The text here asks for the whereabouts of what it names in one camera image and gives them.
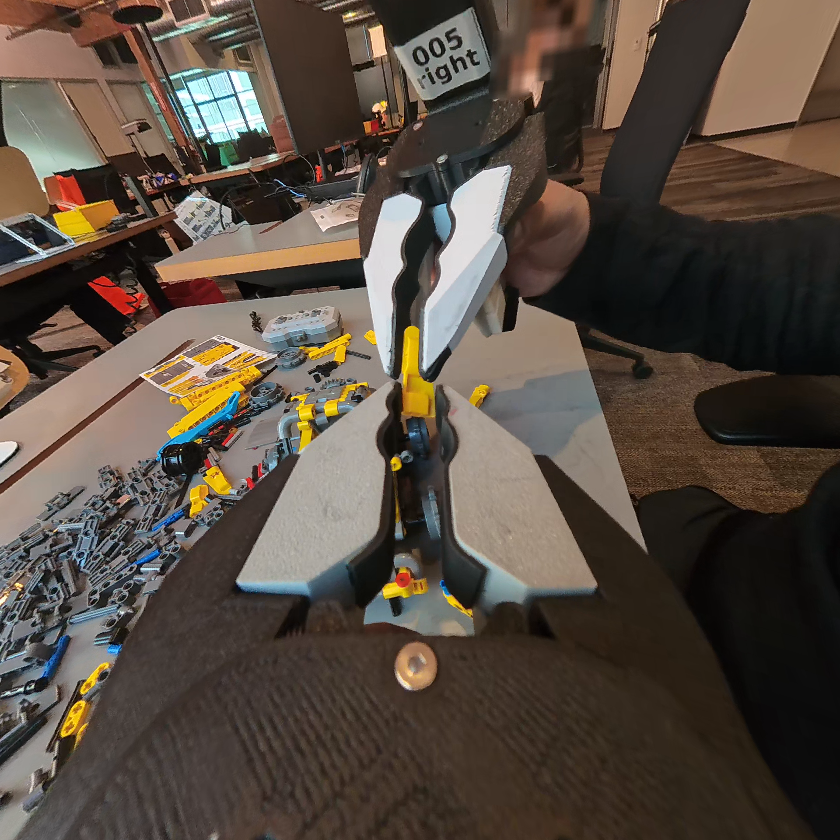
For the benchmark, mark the black connector bricks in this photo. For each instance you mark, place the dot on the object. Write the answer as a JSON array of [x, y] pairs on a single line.
[[325, 371]]

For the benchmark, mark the pile of grey brick pieces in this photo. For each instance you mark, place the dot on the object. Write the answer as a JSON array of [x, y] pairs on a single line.
[[79, 558]]

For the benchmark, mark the person's right forearm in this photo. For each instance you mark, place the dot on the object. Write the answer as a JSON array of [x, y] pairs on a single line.
[[689, 289]]

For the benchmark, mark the white paper sheet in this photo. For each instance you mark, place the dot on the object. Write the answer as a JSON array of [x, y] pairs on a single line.
[[334, 216]]

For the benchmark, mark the clear plastic box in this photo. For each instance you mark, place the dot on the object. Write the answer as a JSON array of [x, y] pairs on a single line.
[[33, 236]]

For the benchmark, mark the yellow storage bin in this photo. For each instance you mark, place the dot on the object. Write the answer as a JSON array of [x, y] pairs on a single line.
[[85, 220]]

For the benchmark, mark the white metal stand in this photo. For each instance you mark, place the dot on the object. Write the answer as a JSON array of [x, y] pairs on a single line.
[[6, 454]]

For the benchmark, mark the yellow long liftarm brick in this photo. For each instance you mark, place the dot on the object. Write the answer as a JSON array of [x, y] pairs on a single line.
[[328, 346]]

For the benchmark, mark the black wheel tyre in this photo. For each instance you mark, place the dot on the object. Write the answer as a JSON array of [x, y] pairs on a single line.
[[184, 459]]

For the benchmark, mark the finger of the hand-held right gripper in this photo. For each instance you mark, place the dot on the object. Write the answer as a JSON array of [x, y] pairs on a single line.
[[472, 249], [387, 262]]

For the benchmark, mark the person's dark clothing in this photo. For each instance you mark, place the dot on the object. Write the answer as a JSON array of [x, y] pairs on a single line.
[[754, 623]]

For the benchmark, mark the dark grey sprocket wheel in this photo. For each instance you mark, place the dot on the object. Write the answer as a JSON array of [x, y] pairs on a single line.
[[266, 396]]

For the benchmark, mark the small yellow connector piece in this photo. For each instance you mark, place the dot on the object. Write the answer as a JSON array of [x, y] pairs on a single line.
[[479, 395]]

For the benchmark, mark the standing printed leaflet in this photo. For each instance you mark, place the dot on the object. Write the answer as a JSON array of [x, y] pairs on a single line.
[[200, 220]]

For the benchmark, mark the yellow brick vehicle model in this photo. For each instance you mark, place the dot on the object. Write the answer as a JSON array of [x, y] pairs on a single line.
[[420, 436]]

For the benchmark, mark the red bag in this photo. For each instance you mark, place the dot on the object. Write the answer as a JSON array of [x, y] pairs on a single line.
[[190, 295]]

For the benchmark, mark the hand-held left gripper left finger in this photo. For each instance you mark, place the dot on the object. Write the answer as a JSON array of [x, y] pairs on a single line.
[[315, 518]]

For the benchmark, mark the grey battery box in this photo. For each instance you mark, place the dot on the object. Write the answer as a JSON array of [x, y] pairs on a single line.
[[302, 325]]

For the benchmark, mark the beige chair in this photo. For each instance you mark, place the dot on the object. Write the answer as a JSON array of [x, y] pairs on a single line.
[[19, 184]]

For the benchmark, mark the orange bag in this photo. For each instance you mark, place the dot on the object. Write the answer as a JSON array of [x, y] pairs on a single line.
[[115, 295]]

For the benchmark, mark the large yellow panel brick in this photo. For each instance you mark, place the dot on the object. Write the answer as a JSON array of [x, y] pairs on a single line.
[[223, 380], [197, 408]]

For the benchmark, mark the person's right hand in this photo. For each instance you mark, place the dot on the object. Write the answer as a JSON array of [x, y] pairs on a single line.
[[551, 243]]

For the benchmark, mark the dark partition cabinet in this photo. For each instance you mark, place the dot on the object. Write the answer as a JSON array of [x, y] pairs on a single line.
[[308, 79]]

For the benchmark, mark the wooden desk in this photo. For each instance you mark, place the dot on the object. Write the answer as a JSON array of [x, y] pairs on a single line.
[[98, 243]]

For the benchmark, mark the grey table with wood edge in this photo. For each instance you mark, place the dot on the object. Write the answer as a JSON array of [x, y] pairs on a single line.
[[275, 243]]

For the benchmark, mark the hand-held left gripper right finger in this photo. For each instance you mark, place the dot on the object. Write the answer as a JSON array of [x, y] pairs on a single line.
[[518, 518]]

